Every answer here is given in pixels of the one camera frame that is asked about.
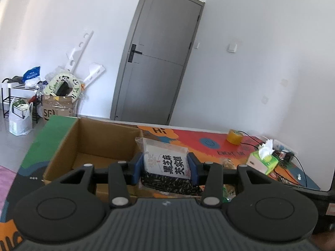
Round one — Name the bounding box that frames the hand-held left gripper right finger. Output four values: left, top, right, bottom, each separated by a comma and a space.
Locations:
187, 152, 275, 208

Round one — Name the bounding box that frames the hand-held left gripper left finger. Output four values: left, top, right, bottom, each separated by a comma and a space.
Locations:
51, 152, 144, 209

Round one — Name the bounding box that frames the white and black snack packet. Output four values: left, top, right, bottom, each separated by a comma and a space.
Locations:
135, 137, 202, 195

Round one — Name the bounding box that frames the large cardboard box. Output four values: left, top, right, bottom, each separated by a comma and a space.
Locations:
43, 118, 144, 198

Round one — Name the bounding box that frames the colourful printed table mat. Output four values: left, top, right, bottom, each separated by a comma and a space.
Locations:
0, 115, 322, 251

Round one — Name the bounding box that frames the green snack packet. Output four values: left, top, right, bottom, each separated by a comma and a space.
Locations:
222, 184, 237, 203

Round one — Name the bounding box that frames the yellow tape roll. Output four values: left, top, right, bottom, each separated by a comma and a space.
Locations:
227, 129, 244, 145

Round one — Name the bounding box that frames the green tissue box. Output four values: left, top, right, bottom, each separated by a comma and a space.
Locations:
245, 139, 279, 175

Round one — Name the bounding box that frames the white power strip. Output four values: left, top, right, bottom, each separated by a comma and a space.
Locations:
273, 142, 297, 160

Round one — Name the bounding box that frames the taped brown cardboard box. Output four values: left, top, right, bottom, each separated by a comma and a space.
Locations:
42, 94, 77, 122

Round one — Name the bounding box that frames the short white plastic board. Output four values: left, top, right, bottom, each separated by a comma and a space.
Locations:
83, 63, 106, 87

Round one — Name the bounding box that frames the grey door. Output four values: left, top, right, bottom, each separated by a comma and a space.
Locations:
110, 0, 205, 124

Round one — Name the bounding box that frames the panda print toilet seat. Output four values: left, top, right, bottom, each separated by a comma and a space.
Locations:
43, 74, 81, 102

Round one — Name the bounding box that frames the white plastic bag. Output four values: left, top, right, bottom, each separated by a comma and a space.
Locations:
9, 98, 34, 136

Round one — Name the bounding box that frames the pink rug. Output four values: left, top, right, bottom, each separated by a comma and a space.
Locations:
0, 165, 17, 215

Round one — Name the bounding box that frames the blue plastic bag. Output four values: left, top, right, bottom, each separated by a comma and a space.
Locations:
22, 66, 41, 81

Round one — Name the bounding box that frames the black metal rack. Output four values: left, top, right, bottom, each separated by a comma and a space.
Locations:
1, 78, 42, 123

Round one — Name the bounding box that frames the black cable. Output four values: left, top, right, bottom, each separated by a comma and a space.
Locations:
234, 131, 308, 187

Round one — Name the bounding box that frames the black door handle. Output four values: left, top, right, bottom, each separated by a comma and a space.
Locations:
127, 44, 143, 63

